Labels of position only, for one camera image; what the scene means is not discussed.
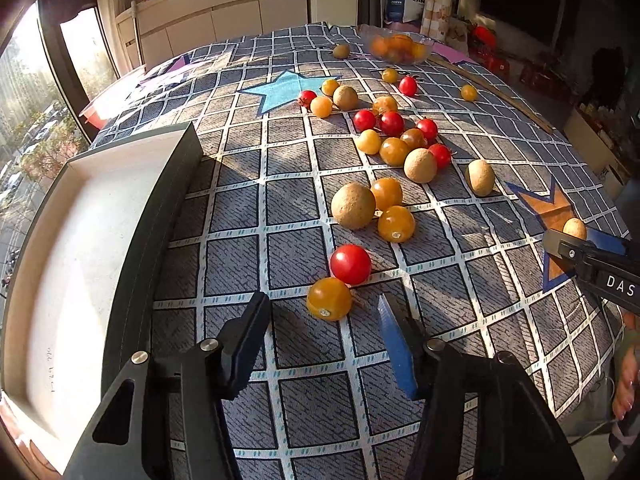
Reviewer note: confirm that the long wooden stick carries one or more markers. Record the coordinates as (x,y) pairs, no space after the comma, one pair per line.
(487,85)

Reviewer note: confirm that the orange tomato cluster top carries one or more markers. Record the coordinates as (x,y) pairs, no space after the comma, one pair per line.
(383,104)

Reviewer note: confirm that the patterned gift bag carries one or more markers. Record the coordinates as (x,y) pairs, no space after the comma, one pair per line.
(435,19)

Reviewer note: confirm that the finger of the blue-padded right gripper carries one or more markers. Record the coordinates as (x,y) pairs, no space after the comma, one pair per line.
(607,242)

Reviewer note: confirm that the red plastic basin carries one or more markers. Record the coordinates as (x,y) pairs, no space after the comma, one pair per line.
(111,101)

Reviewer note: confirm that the white tray with dark rim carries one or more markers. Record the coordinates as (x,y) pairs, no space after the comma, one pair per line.
(80,296)

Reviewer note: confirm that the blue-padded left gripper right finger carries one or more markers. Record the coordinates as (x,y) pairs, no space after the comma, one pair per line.
(404,341)

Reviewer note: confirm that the yellow tomato upper pair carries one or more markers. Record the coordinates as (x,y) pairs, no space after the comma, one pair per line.
(387,193)

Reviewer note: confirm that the clear glass fruit bowl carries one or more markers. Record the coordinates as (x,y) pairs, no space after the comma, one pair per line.
(394,47)

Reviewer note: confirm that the brown fruit by star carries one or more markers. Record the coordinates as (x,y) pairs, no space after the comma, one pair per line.
(345,98)

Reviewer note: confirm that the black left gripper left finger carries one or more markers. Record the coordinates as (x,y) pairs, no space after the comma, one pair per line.
(240,341)

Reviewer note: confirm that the dark orange tomato cluster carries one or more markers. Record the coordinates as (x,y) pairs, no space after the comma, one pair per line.
(414,138)

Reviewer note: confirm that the small yellow tomato far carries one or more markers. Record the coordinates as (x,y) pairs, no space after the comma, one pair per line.
(390,75)

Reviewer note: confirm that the brown fruit cluster centre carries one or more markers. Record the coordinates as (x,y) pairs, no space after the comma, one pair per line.
(420,166)

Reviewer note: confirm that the white and blue bag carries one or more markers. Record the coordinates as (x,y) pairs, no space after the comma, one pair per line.
(404,11)

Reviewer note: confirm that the lone red tomato far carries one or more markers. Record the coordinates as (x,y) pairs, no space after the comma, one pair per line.
(408,86)

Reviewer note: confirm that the white sideboard cabinet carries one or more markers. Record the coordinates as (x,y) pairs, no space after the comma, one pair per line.
(163,29)

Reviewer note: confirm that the red plastic stool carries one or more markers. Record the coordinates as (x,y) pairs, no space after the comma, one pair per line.
(484,48)

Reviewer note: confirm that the small yellow tomato on star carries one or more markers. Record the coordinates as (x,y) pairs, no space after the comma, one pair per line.
(329,86)

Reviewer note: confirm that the large brown round fruit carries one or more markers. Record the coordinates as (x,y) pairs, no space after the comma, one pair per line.
(353,206)

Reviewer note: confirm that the orange tomato cluster centre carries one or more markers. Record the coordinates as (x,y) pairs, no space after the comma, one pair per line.
(393,151)

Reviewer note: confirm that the lone yellow tomato right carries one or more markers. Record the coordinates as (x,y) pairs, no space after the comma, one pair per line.
(468,93)

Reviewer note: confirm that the yellow tomato lower pair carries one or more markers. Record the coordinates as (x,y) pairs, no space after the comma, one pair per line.
(396,224)

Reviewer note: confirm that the grid patterned star tablecloth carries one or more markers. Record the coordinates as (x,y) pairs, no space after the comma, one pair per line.
(322,402)

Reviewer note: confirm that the red tomato cluster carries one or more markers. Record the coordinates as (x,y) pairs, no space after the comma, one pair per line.
(364,120)
(391,123)
(441,154)
(428,128)

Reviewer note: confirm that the yellow tomato by star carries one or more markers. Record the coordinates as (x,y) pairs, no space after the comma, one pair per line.
(321,106)

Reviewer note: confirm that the yellow tomato cluster left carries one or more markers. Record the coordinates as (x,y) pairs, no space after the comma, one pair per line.
(369,142)

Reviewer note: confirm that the yellow tomato pair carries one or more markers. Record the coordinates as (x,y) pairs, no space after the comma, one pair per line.
(396,224)
(387,193)

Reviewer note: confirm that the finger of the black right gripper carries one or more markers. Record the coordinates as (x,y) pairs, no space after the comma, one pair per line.
(567,255)

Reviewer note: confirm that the red tomato by star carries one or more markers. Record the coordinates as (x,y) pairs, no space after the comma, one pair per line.
(305,97)

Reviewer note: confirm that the red cherry tomato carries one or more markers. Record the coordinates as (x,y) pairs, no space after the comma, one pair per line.
(351,264)

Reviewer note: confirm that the person's right hand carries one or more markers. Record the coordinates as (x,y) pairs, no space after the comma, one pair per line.
(627,367)

